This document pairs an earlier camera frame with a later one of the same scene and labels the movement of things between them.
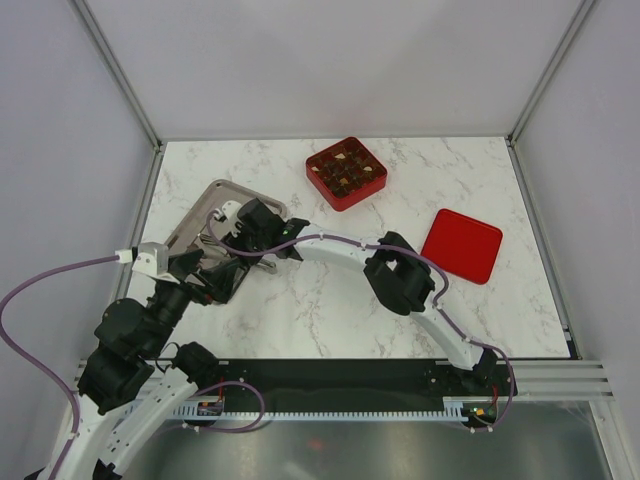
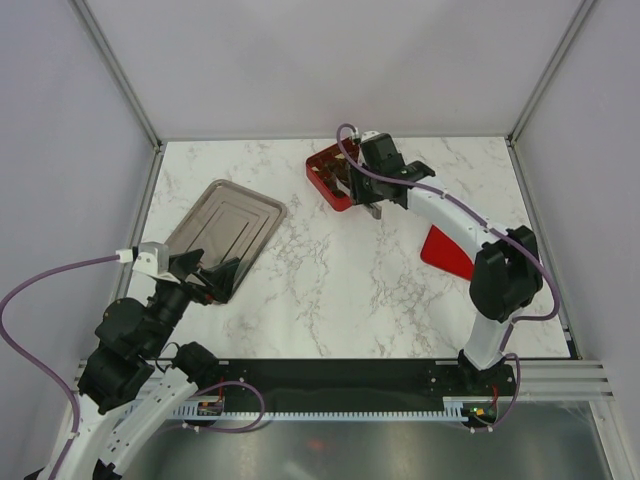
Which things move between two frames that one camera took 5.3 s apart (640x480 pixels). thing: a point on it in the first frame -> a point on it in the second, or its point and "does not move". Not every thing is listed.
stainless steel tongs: x=214 y=245 -> x=373 y=207
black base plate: x=356 y=380 does not move
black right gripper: x=235 y=240 -> x=358 y=196
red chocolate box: x=346 y=173 does not move
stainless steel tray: x=218 y=193 does not move
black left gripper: x=218 y=278 does not move
